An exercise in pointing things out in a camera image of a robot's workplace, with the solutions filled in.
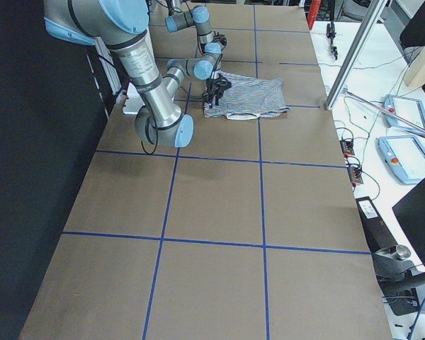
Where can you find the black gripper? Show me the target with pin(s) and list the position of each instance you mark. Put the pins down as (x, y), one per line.
(214, 86)

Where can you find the navy white striped polo shirt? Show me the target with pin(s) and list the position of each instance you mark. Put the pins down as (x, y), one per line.
(249, 98)

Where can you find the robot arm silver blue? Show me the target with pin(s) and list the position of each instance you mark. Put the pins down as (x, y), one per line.
(198, 17)
(123, 26)

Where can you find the black clamp stand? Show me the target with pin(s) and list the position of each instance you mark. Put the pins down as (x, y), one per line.
(331, 32)

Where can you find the black power strip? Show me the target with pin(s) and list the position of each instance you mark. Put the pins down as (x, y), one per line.
(353, 164)

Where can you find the blue teach pendant upper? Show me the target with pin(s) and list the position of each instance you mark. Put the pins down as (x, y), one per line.
(410, 109)

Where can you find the blue teach pendant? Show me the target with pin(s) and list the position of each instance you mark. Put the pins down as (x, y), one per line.
(405, 157)
(410, 109)

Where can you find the metal rod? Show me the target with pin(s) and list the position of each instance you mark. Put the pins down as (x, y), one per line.
(390, 113)

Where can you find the blue teach pendant lower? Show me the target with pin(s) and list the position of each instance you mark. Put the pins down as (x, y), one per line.
(405, 157)

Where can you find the black box with label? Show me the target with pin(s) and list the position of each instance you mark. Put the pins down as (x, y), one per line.
(377, 234)

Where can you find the black monitor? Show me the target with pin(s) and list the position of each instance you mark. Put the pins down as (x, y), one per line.
(410, 214)

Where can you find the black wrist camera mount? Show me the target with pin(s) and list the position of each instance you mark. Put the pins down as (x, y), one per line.
(220, 39)

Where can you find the aluminium frame post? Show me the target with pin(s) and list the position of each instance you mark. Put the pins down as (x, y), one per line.
(370, 19)

